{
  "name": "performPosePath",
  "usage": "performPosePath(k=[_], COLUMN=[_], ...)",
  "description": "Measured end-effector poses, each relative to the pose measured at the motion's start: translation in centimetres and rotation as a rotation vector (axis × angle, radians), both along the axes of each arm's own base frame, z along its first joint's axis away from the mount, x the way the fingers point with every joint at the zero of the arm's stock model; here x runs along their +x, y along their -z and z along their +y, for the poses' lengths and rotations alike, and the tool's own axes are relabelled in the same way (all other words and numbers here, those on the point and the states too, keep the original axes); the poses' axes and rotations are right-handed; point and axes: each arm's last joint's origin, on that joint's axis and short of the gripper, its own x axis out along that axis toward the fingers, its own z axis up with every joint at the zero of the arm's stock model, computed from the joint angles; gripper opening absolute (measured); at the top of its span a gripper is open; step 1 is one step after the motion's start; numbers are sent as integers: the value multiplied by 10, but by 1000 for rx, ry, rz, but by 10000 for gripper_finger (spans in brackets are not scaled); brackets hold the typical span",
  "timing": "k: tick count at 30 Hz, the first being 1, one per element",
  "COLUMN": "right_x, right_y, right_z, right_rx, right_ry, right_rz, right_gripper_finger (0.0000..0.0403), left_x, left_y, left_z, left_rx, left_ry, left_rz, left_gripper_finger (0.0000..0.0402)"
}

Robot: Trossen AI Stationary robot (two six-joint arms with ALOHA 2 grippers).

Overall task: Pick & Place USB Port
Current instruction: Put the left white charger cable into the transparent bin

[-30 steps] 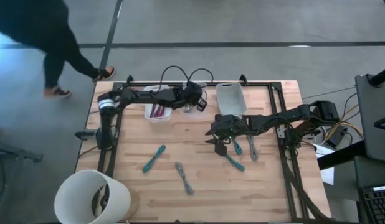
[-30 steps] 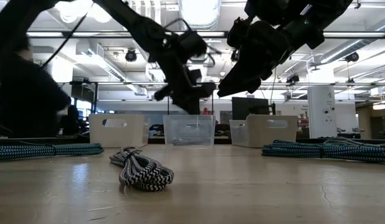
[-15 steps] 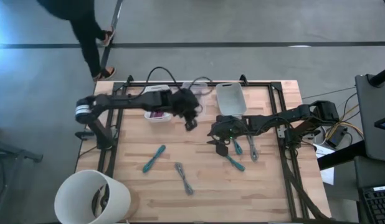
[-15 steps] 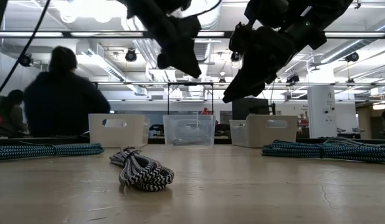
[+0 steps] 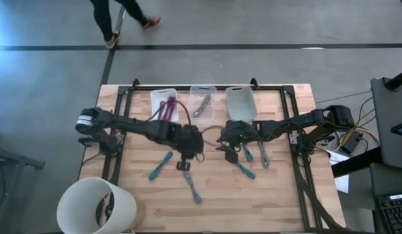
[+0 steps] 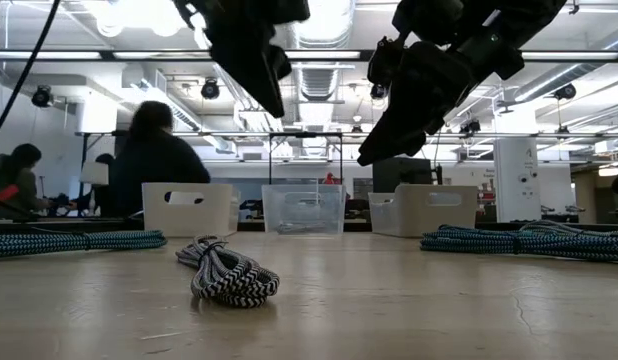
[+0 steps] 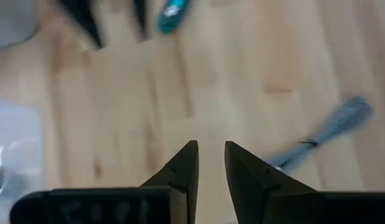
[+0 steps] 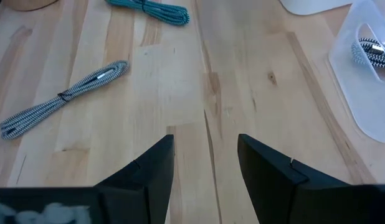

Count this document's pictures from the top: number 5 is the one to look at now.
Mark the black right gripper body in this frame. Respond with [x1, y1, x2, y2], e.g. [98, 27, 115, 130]
[219, 119, 256, 150]

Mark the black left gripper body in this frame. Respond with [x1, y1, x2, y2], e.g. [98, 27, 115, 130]
[174, 124, 205, 161]

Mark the grey-handled tool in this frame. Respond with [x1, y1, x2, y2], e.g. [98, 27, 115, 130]
[182, 170, 203, 205]

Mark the magenta braided USB cable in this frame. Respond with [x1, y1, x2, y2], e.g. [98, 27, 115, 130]
[165, 96, 177, 120]
[157, 99, 168, 121]

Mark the white plastic bin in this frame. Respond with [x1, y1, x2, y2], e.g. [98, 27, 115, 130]
[224, 85, 258, 122]
[150, 88, 180, 123]

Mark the clear plastic bin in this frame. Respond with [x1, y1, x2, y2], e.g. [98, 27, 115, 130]
[189, 84, 217, 120]

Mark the white bucket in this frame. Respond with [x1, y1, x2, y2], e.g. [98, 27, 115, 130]
[56, 177, 137, 234]

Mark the white paper sheet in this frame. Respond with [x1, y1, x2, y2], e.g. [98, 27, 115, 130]
[327, 149, 351, 194]

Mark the black power adapter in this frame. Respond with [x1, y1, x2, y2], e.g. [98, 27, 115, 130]
[340, 131, 364, 155]

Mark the black cart beam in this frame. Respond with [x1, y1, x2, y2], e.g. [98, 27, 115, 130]
[330, 146, 384, 179]

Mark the person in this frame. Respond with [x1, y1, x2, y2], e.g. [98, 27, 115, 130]
[89, 0, 162, 50]

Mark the grey cart top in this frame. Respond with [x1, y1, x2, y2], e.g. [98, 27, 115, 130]
[369, 77, 402, 170]

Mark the dark metal stand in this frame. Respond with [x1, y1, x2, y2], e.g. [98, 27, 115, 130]
[0, 129, 46, 228]

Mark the black pole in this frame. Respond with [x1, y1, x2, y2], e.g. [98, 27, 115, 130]
[384, 67, 402, 92]

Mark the black keyboard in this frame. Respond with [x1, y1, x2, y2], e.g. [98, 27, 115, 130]
[377, 192, 402, 234]

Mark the brown arm cable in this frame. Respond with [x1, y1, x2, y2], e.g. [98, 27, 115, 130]
[200, 125, 225, 148]

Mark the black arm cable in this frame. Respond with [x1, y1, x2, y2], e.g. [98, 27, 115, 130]
[148, 98, 193, 128]

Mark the black aluminium table frame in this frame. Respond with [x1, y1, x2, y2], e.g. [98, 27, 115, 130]
[101, 77, 323, 231]

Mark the black sleeved cable bundle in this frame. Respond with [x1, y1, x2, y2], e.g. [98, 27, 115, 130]
[293, 152, 351, 232]

